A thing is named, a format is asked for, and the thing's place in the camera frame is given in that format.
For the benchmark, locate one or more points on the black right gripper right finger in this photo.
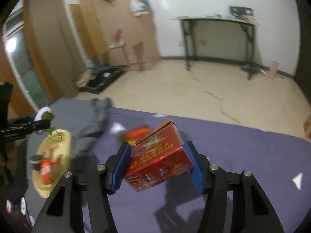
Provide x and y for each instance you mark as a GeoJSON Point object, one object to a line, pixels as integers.
{"type": "Point", "coordinates": [252, 211]}

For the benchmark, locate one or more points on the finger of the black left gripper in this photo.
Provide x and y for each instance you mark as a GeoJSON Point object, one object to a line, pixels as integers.
{"type": "Point", "coordinates": [21, 126]}

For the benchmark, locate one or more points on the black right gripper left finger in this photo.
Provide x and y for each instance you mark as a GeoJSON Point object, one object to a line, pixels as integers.
{"type": "Point", "coordinates": [62, 211]}

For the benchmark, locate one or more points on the white plush toy green leaves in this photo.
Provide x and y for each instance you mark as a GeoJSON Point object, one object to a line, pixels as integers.
{"type": "Point", "coordinates": [45, 113]}

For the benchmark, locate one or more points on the round cream black container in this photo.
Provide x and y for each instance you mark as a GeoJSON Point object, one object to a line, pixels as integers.
{"type": "Point", "coordinates": [35, 161]}

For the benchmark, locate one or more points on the red cylindrical can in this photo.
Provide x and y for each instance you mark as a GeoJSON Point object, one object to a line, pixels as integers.
{"type": "Point", "coordinates": [50, 167]}

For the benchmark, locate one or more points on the red silver carton box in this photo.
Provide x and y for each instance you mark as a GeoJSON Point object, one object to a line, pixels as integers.
{"type": "Point", "coordinates": [133, 135]}

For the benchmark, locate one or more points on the red cigarette box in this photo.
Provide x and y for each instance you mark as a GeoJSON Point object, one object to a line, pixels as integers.
{"type": "Point", "coordinates": [157, 156]}

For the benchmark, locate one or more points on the yellow oval tray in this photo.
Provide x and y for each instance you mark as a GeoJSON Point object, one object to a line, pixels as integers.
{"type": "Point", "coordinates": [61, 142]}

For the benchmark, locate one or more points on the purple triangle-pattern bedsheet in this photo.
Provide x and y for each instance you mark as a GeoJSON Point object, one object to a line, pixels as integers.
{"type": "Point", "coordinates": [280, 163]}

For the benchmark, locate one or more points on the grey crumpled cloth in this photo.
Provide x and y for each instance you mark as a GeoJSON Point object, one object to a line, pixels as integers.
{"type": "Point", "coordinates": [90, 131]}

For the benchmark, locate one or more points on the open black suitcase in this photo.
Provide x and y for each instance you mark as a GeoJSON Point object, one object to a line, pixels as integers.
{"type": "Point", "coordinates": [96, 79]}

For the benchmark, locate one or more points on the wooden cabinet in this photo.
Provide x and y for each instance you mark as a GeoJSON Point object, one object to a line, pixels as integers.
{"type": "Point", "coordinates": [117, 32]}

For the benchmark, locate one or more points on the pink bottle on floor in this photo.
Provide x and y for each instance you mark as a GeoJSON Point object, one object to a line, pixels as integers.
{"type": "Point", "coordinates": [273, 70]}

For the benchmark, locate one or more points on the black folding table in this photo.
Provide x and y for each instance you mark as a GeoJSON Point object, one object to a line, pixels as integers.
{"type": "Point", "coordinates": [219, 40]}

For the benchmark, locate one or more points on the black box on table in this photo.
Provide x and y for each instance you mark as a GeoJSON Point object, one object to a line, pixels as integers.
{"type": "Point", "coordinates": [238, 11]}

